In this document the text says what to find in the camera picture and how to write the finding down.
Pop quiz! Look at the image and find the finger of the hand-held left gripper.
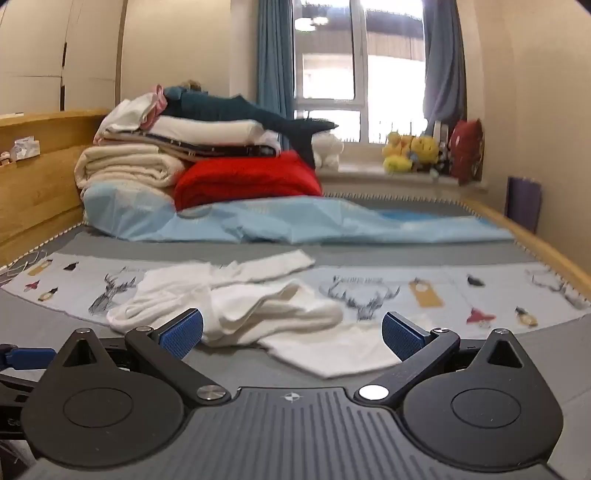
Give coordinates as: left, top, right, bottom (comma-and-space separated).
0, 344, 58, 372
0, 373, 41, 439

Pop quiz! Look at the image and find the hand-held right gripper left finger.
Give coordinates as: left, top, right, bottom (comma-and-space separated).
55, 308, 232, 407

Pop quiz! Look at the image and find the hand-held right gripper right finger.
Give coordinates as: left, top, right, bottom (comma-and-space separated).
353, 311, 536, 409

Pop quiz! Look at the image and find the white shirt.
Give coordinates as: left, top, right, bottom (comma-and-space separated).
106, 249, 402, 379

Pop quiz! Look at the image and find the grey printed bed sheet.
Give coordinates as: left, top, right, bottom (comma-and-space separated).
0, 191, 591, 462

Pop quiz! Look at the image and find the light blue quilt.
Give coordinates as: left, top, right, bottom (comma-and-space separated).
82, 180, 515, 245

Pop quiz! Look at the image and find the white window sill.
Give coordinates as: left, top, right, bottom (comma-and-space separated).
318, 164, 488, 192

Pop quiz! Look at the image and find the red blanket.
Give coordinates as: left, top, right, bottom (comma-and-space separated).
174, 150, 324, 212

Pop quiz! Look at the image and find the wooden headboard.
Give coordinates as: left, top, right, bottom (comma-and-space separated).
0, 108, 112, 268

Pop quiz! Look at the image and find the cream folded blanket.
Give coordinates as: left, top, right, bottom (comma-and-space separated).
74, 143, 186, 195

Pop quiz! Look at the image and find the purple box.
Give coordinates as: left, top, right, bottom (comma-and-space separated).
505, 175, 542, 234

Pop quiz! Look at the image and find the dark striped folded cloth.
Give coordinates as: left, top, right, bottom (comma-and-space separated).
148, 138, 278, 162

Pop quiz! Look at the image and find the yellow round plush toy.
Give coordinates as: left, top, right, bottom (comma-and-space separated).
409, 135, 440, 168

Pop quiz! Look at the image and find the red cushion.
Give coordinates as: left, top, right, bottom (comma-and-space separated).
450, 119, 485, 186

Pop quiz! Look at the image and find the white plush toy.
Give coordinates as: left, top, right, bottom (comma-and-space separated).
313, 131, 345, 169

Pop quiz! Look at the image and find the white folded blanket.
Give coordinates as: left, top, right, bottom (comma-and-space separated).
148, 117, 282, 155

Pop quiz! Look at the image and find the tissue pack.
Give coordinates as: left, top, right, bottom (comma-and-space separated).
10, 135, 41, 162

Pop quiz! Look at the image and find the white folded cloth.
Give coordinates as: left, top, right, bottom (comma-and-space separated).
93, 92, 160, 145

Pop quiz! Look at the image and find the blue shark plush toy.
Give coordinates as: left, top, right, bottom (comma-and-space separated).
161, 85, 340, 169

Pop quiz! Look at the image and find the pink cloth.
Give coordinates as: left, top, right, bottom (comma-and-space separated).
141, 84, 168, 130

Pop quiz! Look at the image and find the window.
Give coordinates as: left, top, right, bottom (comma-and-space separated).
291, 0, 430, 146

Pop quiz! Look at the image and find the blue curtain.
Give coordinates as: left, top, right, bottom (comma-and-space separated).
256, 0, 296, 123
422, 0, 467, 125

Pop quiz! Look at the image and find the beige wardrobe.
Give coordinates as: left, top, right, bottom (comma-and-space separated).
0, 0, 127, 114

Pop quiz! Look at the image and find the wooden bed frame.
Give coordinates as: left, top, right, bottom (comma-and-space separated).
462, 196, 591, 305

